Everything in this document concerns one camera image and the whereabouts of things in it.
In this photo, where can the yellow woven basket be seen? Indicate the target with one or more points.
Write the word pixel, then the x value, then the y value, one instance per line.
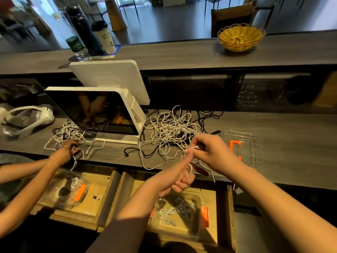
pixel 241 38

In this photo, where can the small white connector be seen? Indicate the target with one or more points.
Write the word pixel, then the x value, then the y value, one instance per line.
pixel 97 197

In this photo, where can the white customer display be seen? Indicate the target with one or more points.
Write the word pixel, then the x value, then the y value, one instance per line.
pixel 110 81

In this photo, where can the white headset device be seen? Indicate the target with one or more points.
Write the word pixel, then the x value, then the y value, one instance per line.
pixel 37 116

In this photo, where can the person's right forearm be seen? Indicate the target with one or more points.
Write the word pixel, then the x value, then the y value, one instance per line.
pixel 289 210

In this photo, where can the person's left forearm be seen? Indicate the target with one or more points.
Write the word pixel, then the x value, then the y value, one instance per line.
pixel 126 224

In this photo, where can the person's right hand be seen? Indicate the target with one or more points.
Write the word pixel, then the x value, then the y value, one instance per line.
pixel 213 152

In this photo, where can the clear plastic water bottle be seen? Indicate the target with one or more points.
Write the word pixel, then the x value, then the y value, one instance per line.
pixel 76 47

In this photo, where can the white touchscreen monitor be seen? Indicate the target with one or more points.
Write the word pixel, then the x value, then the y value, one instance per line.
pixel 89 110

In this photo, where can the white paper coffee cup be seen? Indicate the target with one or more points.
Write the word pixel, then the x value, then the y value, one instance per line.
pixel 104 38

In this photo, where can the brown wooden chair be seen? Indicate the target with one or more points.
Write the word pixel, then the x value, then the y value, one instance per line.
pixel 231 18

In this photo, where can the person's left hand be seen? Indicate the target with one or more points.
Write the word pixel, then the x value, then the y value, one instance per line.
pixel 174 179

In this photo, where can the grey wooden bar counter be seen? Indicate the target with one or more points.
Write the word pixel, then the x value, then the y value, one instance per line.
pixel 174 55

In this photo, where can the clear container drawer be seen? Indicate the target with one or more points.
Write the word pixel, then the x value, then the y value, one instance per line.
pixel 50 195
pixel 160 229

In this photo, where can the round wooden table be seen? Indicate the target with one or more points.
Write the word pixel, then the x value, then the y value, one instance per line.
pixel 113 10

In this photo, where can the black thermos bottle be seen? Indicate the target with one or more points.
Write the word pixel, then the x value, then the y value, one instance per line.
pixel 87 29

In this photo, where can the another person's forearm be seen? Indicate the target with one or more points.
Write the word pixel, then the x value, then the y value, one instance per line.
pixel 21 170
pixel 23 205

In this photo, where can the wooden drawer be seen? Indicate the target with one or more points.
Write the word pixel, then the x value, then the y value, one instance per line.
pixel 224 218
pixel 108 202

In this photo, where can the blue white notebook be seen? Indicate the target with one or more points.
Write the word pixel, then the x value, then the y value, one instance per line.
pixel 117 50

